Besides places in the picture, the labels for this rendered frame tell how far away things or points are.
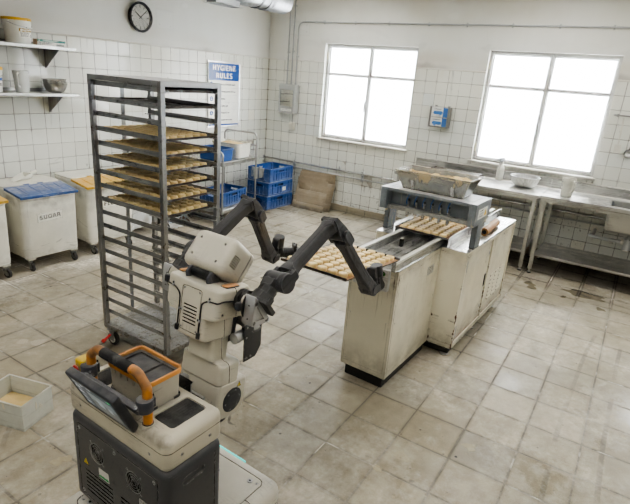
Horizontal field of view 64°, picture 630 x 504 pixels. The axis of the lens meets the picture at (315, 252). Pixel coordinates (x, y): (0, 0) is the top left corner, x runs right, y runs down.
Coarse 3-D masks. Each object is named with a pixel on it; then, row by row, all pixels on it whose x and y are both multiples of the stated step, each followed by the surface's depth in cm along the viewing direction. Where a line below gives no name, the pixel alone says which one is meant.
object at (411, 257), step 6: (492, 210) 448; (432, 240) 348; (438, 240) 349; (444, 240) 360; (426, 246) 334; (432, 246) 342; (438, 246) 353; (414, 252) 320; (420, 252) 326; (426, 252) 336; (402, 258) 307; (408, 258) 312; (414, 258) 320; (396, 264) 298; (402, 264) 306; (408, 264) 314; (396, 270) 301
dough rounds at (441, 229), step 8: (400, 224) 372; (408, 224) 375; (416, 224) 376; (424, 224) 385; (432, 224) 382; (440, 224) 381; (448, 224) 383; (456, 224) 389; (424, 232) 361; (432, 232) 359; (440, 232) 362; (448, 232) 363; (456, 232) 371
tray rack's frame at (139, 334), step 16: (112, 80) 292; (128, 80) 285; (144, 80) 278; (160, 80) 281; (176, 80) 304; (96, 128) 314; (96, 144) 316; (96, 160) 319; (96, 176) 322; (96, 192) 326; (96, 208) 330; (128, 208) 351; (128, 224) 354; (128, 240) 358; (160, 304) 391; (112, 320) 361; (144, 320) 365; (112, 336) 355; (128, 336) 346; (144, 336) 344; (160, 336) 345; (176, 336) 347; (160, 352) 331
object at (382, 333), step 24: (408, 240) 364; (432, 264) 348; (408, 288) 322; (432, 288) 361; (360, 312) 325; (384, 312) 314; (408, 312) 333; (360, 336) 329; (384, 336) 319; (408, 336) 345; (360, 360) 334; (384, 360) 323; (408, 360) 367
